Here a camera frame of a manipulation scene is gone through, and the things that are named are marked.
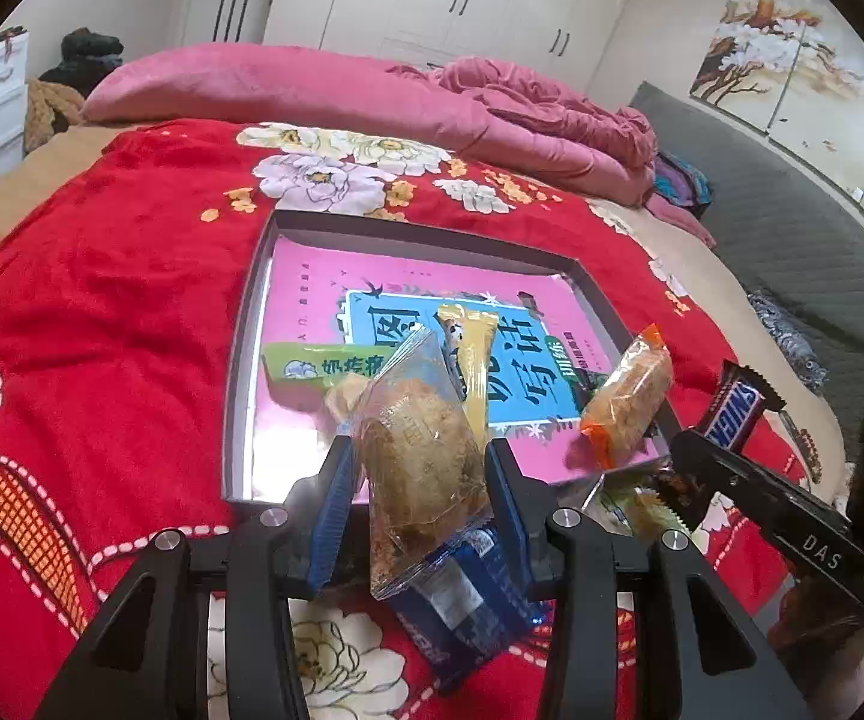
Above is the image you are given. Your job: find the green dark candy packet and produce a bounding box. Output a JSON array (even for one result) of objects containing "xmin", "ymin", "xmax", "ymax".
[{"xmin": 578, "ymin": 470, "xmax": 695, "ymax": 543}]

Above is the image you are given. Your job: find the Snickers bar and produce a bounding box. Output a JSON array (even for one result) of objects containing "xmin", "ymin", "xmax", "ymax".
[{"xmin": 695, "ymin": 361, "xmax": 785, "ymax": 454}]

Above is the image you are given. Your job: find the orange rice cracker packet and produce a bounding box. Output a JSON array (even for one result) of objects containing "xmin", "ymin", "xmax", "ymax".
[{"xmin": 580, "ymin": 323, "xmax": 673, "ymax": 472}]

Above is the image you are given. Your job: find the blue cookie packet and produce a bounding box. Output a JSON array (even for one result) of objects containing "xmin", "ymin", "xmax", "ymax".
[{"xmin": 386, "ymin": 525, "xmax": 553, "ymax": 691}]

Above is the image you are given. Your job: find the gold wafer bar packet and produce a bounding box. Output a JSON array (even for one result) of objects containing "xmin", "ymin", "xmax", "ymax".
[{"xmin": 435, "ymin": 304, "xmax": 499, "ymax": 450}]

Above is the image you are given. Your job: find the green milk snack packet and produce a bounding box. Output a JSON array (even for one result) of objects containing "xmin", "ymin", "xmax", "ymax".
[{"xmin": 261, "ymin": 341, "xmax": 393, "ymax": 413}]

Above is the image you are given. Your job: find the clear brown pastry packet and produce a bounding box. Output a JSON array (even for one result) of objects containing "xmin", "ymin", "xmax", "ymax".
[{"xmin": 350, "ymin": 323, "xmax": 489, "ymax": 600}]

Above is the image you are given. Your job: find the dark patterned cloth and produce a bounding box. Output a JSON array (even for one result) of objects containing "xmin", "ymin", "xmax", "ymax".
[{"xmin": 746, "ymin": 289, "xmax": 829, "ymax": 395}]

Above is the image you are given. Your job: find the pink blue children's book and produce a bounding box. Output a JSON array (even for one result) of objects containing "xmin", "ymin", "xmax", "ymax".
[{"xmin": 247, "ymin": 236, "xmax": 624, "ymax": 499}]

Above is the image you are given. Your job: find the grey padded headboard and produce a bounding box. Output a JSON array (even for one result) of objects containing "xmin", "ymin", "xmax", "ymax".
[{"xmin": 632, "ymin": 82, "xmax": 864, "ymax": 433}]

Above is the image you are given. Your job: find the colourful striped clothing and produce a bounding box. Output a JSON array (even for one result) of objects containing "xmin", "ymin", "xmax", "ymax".
[{"xmin": 653, "ymin": 151, "xmax": 713, "ymax": 220}]

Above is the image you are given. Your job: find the grey shallow tray box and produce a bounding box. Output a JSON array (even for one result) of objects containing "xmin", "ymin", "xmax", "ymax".
[{"xmin": 220, "ymin": 208, "xmax": 686, "ymax": 506}]

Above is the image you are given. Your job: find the red floral blanket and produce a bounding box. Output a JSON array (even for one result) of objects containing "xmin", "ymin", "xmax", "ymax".
[{"xmin": 0, "ymin": 121, "xmax": 790, "ymax": 718}]

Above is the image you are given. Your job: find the pink folded quilt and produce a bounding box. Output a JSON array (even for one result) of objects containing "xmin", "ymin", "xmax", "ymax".
[{"xmin": 82, "ymin": 42, "xmax": 719, "ymax": 249}]

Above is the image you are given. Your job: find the white wardrobe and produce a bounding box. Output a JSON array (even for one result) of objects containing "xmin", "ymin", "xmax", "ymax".
[{"xmin": 263, "ymin": 0, "xmax": 626, "ymax": 91}]

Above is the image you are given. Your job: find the tan bed sheet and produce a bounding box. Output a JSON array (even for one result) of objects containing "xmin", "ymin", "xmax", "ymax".
[{"xmin": 0, "ymin": 125, "xmax": 131, "ymax": 242}]

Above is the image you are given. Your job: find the brown knitted blanket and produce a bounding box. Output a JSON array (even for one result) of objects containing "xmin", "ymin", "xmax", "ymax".
[{"xmin": 23, "ymin": 80, "xmax": 85, "ymax": 153}]

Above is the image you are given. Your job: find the dark clothes pile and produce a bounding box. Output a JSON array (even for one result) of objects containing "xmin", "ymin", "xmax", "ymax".
[{"xmin": 38, "ymin": 28, "xmax": 124, "ymax": 98}]

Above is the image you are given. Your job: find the floral wall painting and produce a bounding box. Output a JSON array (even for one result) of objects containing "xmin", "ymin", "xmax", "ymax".
[{"xmin": 689, "ymin": 0, "xmax": 864, "ymax": 213}]

